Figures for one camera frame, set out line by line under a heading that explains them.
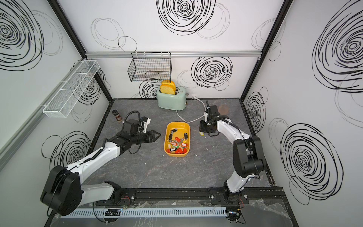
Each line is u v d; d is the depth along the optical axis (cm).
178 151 91
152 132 75
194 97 121
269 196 74
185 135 97
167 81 102
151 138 73
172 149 91
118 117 102
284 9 73
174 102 111
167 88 100
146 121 77
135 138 68
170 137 96
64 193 40
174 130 100
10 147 51
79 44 86
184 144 92
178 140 95
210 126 68
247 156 47
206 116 87
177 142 94
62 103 72
